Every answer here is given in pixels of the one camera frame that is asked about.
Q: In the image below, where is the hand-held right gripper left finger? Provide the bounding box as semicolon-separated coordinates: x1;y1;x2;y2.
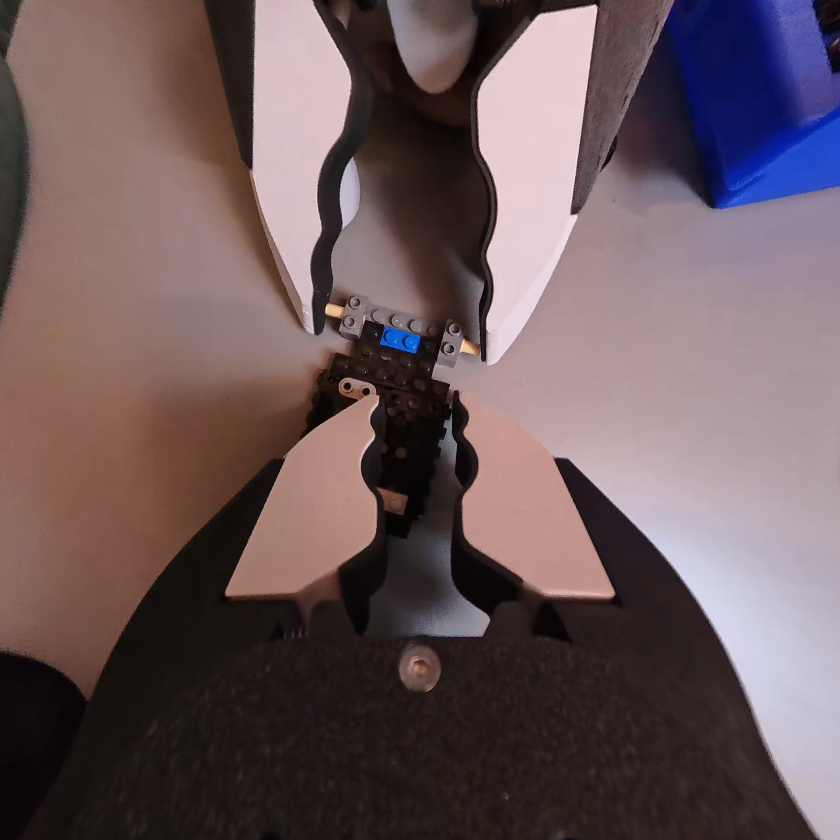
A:
226;394;388;605

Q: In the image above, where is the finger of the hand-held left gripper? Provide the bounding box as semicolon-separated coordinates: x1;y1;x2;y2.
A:
250;0;362;336
470;7;601;364

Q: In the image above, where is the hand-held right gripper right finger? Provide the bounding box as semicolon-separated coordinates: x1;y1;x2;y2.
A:
451;390;615;605

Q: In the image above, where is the blue plastic bin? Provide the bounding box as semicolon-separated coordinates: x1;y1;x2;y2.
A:
667;0;840;210

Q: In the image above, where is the black lego car chassis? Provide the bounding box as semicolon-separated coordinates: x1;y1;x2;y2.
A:
305;292;477;540

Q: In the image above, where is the person's torso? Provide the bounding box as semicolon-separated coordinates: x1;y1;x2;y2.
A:
0;53;31;305

